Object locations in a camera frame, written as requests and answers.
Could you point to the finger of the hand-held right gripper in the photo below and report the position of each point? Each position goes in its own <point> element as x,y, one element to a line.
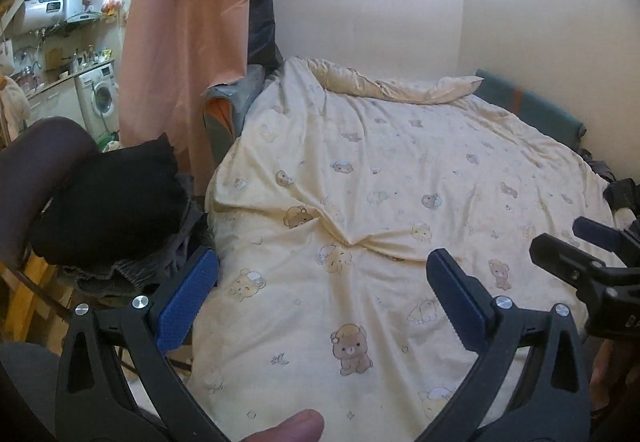
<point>597,232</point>
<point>562,258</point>

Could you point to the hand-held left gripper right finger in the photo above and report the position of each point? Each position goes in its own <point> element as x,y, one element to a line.
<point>452,292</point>

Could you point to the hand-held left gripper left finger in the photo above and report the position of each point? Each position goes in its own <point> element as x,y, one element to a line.
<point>185,302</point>

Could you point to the black pants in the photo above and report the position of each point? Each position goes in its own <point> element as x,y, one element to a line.
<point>110,207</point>

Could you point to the person's left hand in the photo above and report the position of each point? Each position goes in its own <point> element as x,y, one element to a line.
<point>290,427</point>

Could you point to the pile of dark clothes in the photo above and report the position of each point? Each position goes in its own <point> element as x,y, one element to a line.
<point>622,189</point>

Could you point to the stack of grey clothes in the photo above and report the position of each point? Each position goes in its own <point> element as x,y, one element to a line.
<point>135,269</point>

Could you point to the cream bear print duvet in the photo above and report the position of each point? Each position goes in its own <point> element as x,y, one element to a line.
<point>400,172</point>

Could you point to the wooden stool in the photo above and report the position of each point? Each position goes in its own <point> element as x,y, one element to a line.
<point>30,292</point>

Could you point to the person's grey clothing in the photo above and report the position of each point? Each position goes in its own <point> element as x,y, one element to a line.
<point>25,372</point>

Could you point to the dark brown chair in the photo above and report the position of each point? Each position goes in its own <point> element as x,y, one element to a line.
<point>40,157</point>

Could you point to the white washing machine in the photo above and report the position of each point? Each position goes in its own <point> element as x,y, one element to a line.
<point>97,95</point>

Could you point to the white kitchen counter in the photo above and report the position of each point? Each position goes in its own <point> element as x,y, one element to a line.
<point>55,110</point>

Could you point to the pink curtain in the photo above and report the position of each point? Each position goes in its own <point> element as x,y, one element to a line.
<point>185,52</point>

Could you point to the plastic bag of fruit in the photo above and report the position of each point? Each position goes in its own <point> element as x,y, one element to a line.
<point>112,0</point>

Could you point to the white water heater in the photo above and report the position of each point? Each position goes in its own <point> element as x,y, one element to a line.
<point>40,15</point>

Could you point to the grey range hood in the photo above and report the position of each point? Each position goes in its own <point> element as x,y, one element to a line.
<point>74,0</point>

